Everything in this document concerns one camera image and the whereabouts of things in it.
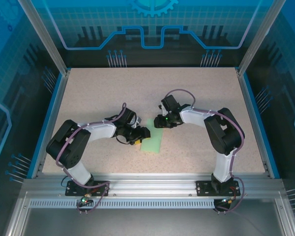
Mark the green paper sheet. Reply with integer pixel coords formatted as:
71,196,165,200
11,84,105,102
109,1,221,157
140,118,165,154

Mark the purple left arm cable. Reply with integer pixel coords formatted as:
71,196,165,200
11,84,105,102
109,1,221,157
55,102,127,215

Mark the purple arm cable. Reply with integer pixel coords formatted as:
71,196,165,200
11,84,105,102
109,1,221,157
165,88,246,215
55,102,127,215

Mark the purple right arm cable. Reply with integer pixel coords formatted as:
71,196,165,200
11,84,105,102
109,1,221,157
165,88,246,215

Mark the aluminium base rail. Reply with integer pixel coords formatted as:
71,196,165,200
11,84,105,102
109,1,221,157
22,173,285,199

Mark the slotted grey cable duct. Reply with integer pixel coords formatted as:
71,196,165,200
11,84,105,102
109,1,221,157
29,199,216,209

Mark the aluminium side rail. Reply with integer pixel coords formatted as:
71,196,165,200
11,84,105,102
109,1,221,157
236,68,272,178
30,70,71,179

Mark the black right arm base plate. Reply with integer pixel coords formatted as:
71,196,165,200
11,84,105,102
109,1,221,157
196,180,239,197

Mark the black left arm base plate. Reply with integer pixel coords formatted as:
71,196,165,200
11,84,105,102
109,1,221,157
65,180,111,197

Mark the aluminium corner post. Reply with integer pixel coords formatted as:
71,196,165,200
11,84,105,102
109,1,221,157
16,0,71,76
236,0,288,76

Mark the aluminium lower frame bar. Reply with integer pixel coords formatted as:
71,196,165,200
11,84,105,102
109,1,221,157
275,196,295,236
3,191,31,236

